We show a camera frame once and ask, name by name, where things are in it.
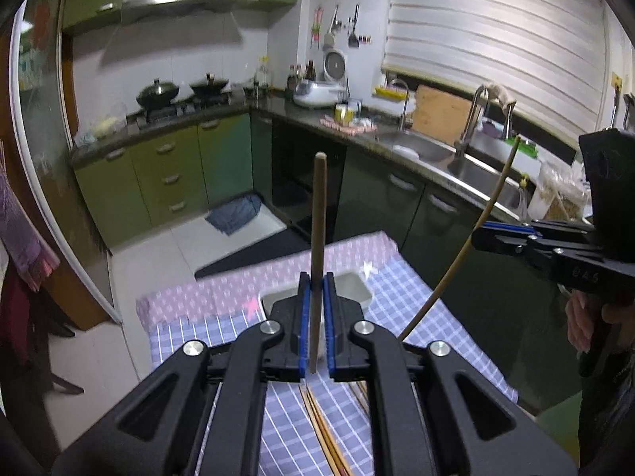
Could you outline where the hanging pink utensil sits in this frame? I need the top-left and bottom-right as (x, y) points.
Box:
(310, 7), (324, 51)

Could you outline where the black wok with lid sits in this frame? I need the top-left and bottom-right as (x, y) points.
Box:
(189, 73), (233, 99)
(135, 78), (181, 109)

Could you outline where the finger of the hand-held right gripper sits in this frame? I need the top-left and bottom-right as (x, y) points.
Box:
(470, 229), (595, 271)
(481, 221), (595, 240)

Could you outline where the wooden cutting board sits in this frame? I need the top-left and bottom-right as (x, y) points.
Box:
(410, 84), (473, 146)

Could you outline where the pink checked apron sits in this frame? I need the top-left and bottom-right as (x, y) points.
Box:
(0, 163), (61, 292)

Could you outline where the dark green base cabinet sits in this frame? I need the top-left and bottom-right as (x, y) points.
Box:
(250, 109), (586, 410)

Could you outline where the plastic bag of food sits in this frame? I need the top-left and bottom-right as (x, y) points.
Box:
(528, 161), (592, 222)

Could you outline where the person's right hand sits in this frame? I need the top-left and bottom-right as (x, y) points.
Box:
(566, 292), (635, 355)

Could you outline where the white rice cooker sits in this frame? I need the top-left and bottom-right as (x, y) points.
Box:
(292, 48), (349, 109)

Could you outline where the black gas stove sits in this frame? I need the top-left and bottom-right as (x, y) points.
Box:
(126, 93), (249, 126)

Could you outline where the hanging black spatula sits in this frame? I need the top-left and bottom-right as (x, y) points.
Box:
(347, 4), (361, 50)

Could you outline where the clear oil bottle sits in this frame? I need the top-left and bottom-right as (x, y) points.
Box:
(255, 57), (273, 91)

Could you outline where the blue floor cloth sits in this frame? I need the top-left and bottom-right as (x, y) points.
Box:
(204, 194), (264, 237)

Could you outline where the pale rag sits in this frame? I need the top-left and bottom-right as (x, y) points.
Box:
(483, 82), (517, 111)

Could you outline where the white window blind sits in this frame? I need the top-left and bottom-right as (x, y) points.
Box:
(381, 0), (609, 133)

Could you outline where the steel kitchen sink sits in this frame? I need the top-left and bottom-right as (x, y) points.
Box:
(376, 128), (527, 210)

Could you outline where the glass sliding door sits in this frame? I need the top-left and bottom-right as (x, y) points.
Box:
(10, 0), (126, 327)

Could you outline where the hanging steel ladle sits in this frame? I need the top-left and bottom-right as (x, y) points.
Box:
(323, 5), (341, 51)

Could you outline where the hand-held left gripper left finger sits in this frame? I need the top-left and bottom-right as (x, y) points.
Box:
(52, 273), (313, 476)

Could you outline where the dark wooden chair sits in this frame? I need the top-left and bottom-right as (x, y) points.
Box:
(0, 258), (86, 398)

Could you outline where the pink dishcloth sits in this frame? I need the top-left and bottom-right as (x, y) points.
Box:
(319, 114), (379, 136)

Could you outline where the yellow sponge rack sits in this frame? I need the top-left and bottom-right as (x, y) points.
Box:
(374, 84), (410, 103)

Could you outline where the person's right forearm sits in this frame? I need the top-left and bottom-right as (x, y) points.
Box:
(578, 326), (635, 476)

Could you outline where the clear plastic bag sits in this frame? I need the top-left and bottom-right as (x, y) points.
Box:
(73, 104), (128, 148)

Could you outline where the steel faucet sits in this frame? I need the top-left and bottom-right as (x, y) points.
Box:
(455, 84), (491, 158)
(389, 79), (414, 131)

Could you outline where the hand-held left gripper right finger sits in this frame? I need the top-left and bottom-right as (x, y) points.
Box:
(322, 272), (579, 476)

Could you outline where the white plastic utensil holder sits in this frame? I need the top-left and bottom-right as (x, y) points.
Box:
(260, 272), (374, 361)

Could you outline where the blue checked tablecloth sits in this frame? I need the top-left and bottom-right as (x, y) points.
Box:
(146, 253), (520, 476)

